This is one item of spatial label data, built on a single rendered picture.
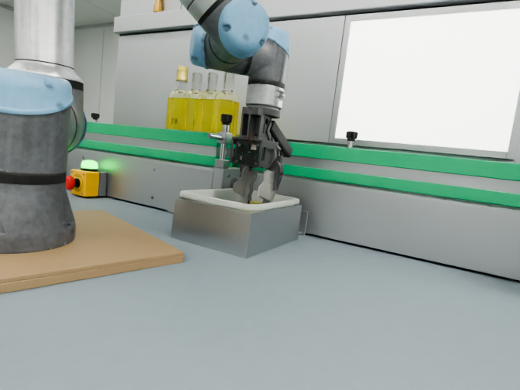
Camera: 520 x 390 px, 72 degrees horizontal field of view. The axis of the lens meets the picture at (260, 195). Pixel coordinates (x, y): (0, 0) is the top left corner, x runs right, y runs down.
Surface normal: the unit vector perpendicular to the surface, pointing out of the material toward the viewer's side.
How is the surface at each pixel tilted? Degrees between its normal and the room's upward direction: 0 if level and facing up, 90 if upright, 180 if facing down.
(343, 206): 90
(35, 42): 92
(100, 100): 90
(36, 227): 75
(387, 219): 90
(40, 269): 2
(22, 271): 2
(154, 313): 0
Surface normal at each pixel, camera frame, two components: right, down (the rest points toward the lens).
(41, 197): 0.86, -0.11
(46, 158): 0.89, 0.18
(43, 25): 0.47, 0.18
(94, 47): -0.49, 0.04
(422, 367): 0.11, -0.99
